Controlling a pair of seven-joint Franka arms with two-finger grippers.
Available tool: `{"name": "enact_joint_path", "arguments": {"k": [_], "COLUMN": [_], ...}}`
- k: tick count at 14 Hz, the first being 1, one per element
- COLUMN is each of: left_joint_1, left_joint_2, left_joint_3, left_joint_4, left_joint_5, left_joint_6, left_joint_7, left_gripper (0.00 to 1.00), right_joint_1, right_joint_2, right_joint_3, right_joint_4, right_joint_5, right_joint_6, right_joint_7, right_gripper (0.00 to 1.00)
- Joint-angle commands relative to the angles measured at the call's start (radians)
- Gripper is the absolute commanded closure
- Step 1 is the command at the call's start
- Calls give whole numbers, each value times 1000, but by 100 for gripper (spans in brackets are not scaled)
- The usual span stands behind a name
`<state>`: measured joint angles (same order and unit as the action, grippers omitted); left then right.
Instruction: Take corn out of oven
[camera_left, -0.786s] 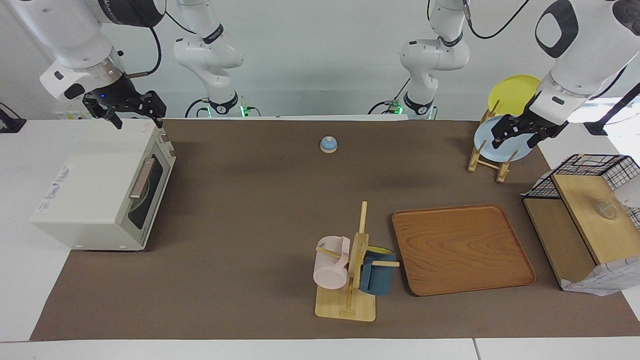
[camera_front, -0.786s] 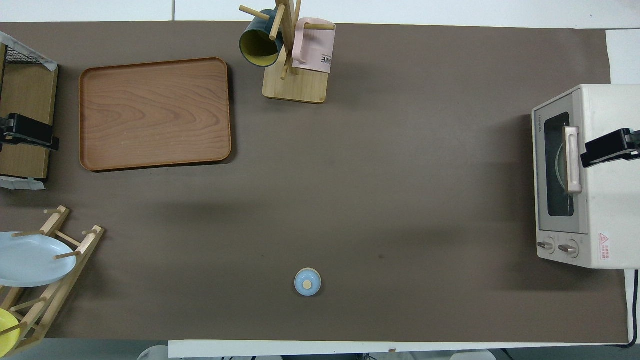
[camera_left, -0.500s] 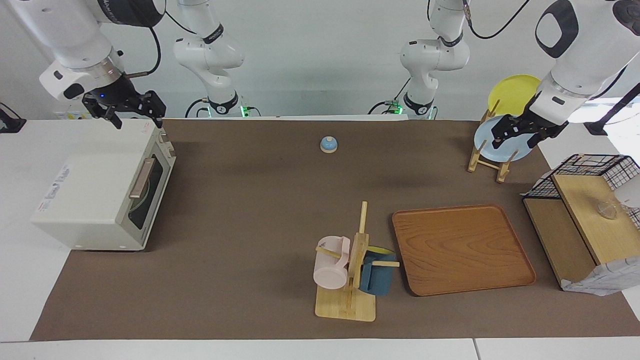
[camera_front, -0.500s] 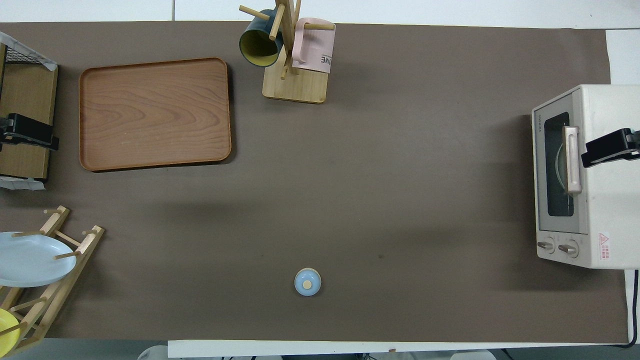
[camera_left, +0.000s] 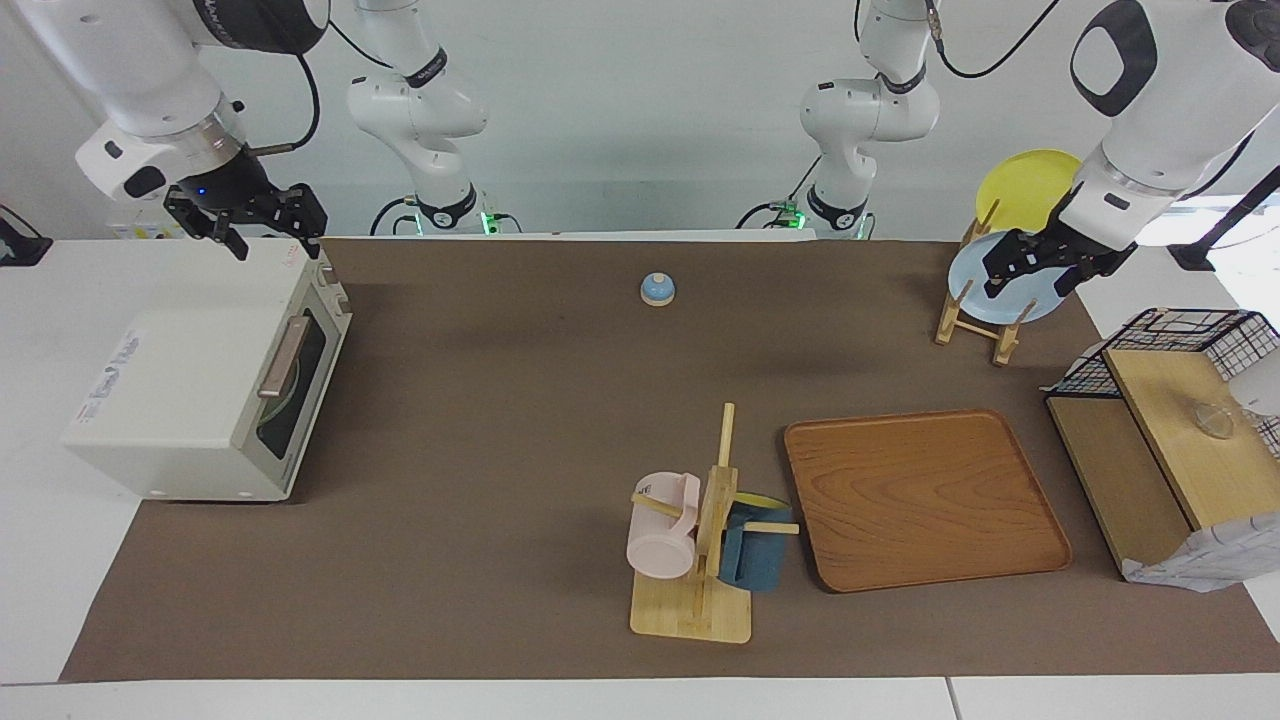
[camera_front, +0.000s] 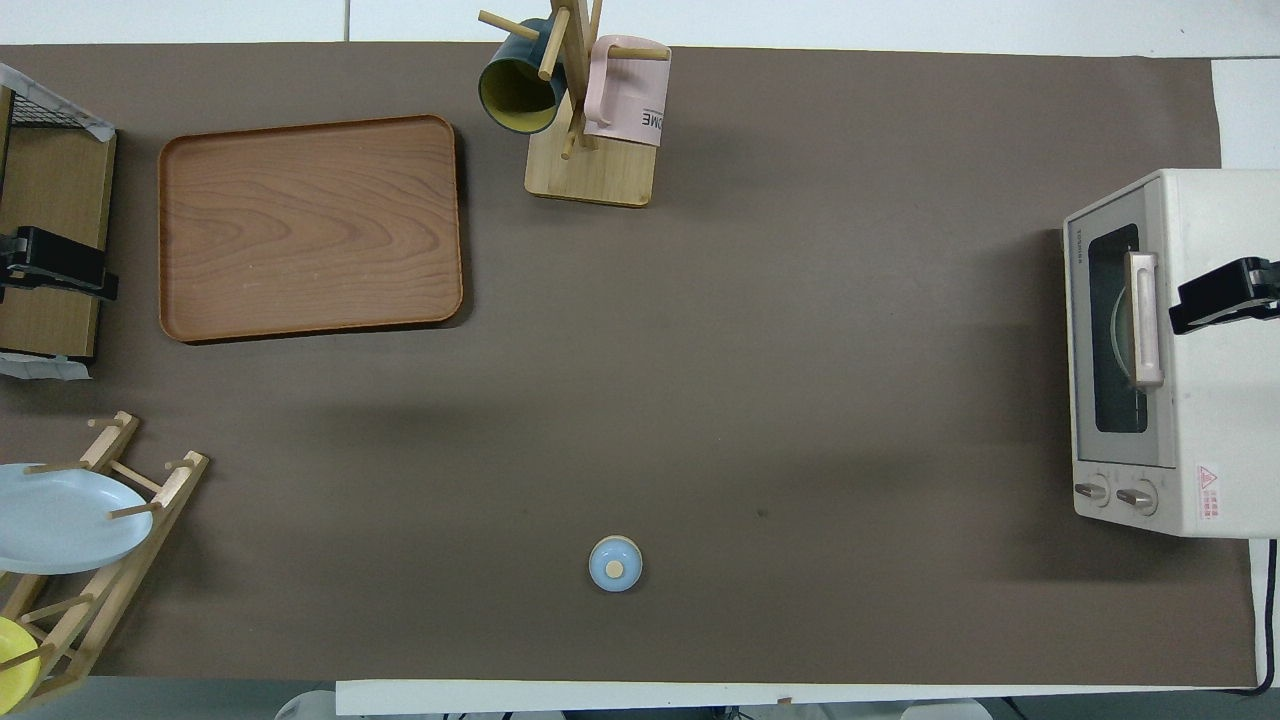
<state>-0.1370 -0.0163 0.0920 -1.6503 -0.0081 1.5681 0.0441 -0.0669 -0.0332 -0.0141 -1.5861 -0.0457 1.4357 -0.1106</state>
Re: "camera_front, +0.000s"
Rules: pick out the light green plate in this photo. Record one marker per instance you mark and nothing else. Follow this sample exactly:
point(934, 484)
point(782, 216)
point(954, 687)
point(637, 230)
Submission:
point(1120, 335)

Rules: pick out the white toaster oven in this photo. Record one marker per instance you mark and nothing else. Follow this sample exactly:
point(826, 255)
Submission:
point(1225, 420)

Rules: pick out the silver oven knob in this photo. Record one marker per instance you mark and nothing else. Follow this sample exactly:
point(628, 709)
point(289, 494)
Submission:
point(1137, 497)
point(1092, 491)

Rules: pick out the wooden shelf box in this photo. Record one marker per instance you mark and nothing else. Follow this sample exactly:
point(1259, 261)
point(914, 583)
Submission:
point(60, 190)

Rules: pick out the clear plastic wrap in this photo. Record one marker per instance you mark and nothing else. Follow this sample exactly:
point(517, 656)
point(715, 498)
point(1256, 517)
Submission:
point(45, 368)

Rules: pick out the light blue plate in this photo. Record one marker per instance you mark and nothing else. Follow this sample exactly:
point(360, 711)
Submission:
point(60, 520)

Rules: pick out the brown wooden tray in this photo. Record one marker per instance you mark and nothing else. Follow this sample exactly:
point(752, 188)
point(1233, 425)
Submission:
point(310, 230)

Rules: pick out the wooden dish rack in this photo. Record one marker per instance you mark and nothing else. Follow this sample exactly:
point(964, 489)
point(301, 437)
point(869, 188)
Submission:
point(110, 590)

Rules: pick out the yellow plate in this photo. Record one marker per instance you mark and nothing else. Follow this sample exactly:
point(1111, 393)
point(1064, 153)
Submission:
point(15, 660)

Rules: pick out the dark teal mug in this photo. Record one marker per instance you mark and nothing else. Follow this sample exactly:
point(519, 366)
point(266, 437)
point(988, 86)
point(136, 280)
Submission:
point(515, 90)

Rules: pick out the wooden mug tree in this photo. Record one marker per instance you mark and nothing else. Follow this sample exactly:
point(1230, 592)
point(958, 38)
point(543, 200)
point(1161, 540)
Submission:
point(590, 175)

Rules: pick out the brown table mat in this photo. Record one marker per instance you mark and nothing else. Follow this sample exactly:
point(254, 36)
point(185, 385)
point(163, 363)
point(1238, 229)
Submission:
point(700, 350)

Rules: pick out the pink mug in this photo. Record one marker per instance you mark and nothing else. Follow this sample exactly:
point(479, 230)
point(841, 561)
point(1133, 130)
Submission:
point(630, 100)

